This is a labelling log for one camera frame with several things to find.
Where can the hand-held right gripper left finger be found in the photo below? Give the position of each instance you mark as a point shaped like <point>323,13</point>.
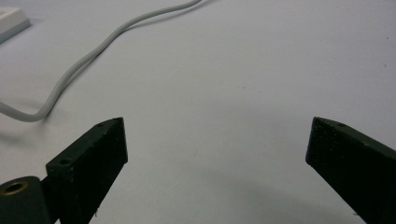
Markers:
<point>90,161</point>

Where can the white power strip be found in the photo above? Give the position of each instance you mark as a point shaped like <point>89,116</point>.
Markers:
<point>11,21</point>

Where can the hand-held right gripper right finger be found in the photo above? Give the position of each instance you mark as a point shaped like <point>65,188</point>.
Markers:
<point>358,168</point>

